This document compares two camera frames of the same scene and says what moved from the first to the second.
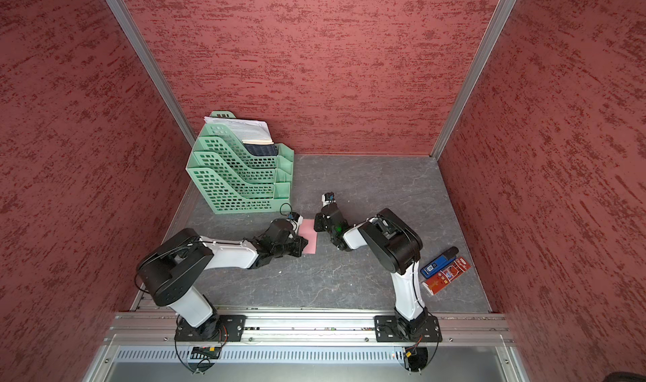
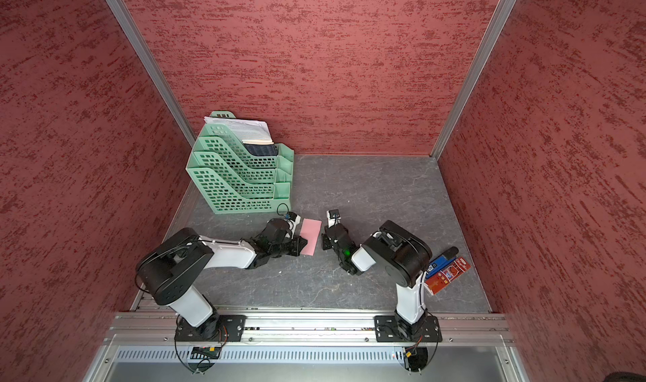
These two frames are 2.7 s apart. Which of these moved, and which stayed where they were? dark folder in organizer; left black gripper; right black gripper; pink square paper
Moved: right black gripper
Stayed: dark folder in organizer; left black gripper; pink square paper
